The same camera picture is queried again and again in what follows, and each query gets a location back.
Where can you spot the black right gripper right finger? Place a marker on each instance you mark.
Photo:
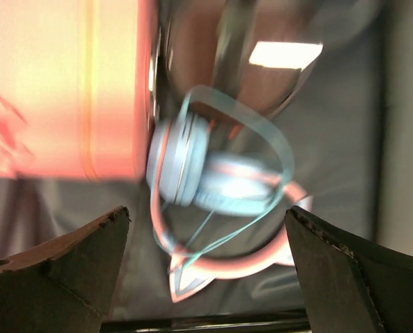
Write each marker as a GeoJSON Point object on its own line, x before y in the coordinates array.
{"type": "Point", "coordinates": [349, 284]}

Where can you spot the pink jewelry box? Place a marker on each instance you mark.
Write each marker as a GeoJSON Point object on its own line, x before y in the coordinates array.
{"type": "Point", "coordinates": [75, 88]}

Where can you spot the light blue headphones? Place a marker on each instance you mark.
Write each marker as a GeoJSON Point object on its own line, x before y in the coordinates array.
{"type": "Point", "coordinates": [182, 171]}

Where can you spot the pink suitcase with dark lining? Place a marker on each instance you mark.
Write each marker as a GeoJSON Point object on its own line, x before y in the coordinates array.
{"type": "Point", "coordinates": [334, 125]}

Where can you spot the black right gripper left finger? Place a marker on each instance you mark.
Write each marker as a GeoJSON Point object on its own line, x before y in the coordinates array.
{"type": "Point", "coordinates": [65, 284]}

